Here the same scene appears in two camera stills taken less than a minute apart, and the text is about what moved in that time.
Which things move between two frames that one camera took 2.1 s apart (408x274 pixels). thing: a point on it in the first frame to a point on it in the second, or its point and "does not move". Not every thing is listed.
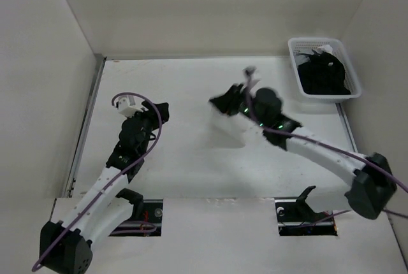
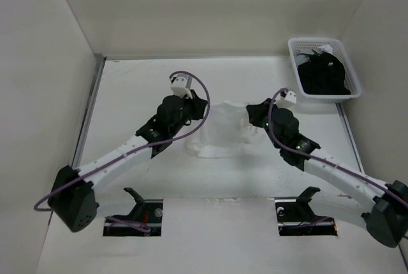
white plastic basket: x=299 y=45 does not move
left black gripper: x=162 y=110 to x=197 y=104
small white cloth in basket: x=324 y=48 does not move
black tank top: x=324 y=74 does not move
